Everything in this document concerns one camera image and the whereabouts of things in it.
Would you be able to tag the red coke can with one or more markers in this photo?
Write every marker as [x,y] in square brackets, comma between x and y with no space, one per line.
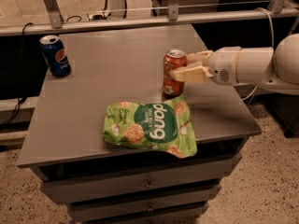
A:
[173,60]

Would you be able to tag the green rice chip bag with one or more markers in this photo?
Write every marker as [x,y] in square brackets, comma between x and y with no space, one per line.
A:
[164,126]

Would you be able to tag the blue pepsi can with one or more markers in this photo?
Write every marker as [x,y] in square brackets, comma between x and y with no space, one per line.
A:
[55,55]

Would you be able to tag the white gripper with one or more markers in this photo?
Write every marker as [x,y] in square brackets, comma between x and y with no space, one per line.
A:
[222,64]

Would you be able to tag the metal railing frame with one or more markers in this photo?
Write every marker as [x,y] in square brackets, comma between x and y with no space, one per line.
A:
[85,26]

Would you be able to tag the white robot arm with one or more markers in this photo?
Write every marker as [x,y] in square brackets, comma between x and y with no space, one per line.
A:
[270,69]

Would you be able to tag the power strip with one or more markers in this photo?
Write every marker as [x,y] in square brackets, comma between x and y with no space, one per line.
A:
[98,16]

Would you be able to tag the grey drawer cabinet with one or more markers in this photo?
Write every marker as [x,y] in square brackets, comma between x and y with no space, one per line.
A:
[104,184]

